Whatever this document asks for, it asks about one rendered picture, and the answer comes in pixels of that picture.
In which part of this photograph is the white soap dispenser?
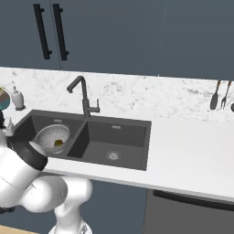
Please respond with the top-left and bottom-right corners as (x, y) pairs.
(11, 85), (26, 112)

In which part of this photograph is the white perforated colander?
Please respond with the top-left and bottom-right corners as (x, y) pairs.
(35, 123), (71, 155)

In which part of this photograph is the teal and tan round object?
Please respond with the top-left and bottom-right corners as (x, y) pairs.
(0, 86), (12, 112)

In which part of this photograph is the hanging fork with wooden handle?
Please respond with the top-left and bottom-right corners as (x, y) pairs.
(219, 80), (233, 111)

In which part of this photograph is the dark grey sink faucet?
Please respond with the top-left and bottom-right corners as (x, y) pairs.
(66, 75), (101, 120)

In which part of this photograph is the dark blue base cupboard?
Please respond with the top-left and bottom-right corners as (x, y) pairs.
(39, 173), (149, 234)

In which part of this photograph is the dark grey double sink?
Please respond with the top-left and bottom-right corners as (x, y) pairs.
(7, 109), (153, 172)

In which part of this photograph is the grey dishwasher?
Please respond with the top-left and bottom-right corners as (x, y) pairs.
(143, 188), (234, 234)

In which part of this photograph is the black dishwasher handle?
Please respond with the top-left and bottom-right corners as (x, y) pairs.
(152, 189), (234, 212)

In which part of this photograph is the hanging spatula with wooden handle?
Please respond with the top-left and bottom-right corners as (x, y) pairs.
(209, 80), (222, 111)

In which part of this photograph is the black cupboard handle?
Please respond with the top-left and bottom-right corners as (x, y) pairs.
(32, 3), (53, 60)
(51, 3), (69, 61)

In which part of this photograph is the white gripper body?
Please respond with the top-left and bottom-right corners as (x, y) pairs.
(2, 117), (16, 137)

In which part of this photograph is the dark blue cupboard door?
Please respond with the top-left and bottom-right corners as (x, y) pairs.
(49, 0), (168, 77)
(158, 0), (234, 81)
(0, 0), (62, 71)

